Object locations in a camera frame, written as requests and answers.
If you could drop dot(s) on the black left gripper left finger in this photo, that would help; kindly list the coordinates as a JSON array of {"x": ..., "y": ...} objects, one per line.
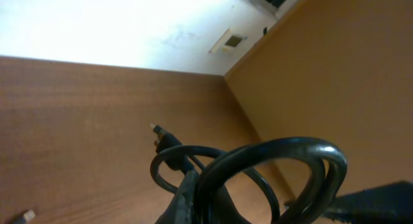
[{"x": 181, "y": 208}]

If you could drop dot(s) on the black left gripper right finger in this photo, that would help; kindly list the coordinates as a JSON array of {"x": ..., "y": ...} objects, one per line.
[{"x": 390, "y": 203}]

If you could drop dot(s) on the white wall thermostat panel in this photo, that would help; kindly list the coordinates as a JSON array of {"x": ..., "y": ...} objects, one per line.
[{"x": 228, "y": 42}]

